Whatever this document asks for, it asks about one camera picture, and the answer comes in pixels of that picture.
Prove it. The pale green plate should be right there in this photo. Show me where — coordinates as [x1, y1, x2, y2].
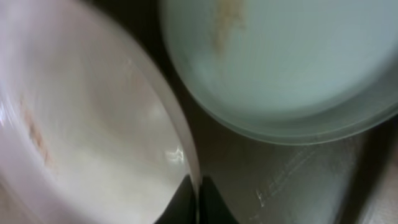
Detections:
[159, 0, 397, 145]

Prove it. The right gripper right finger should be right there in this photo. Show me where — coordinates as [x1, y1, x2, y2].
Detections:
[199, 176, 238, 224]

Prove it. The white plate front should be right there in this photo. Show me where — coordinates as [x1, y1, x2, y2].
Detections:
[1, 1, 200, 223]

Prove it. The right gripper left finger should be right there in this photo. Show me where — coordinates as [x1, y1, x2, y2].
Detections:
[155, 175, 197, 224]

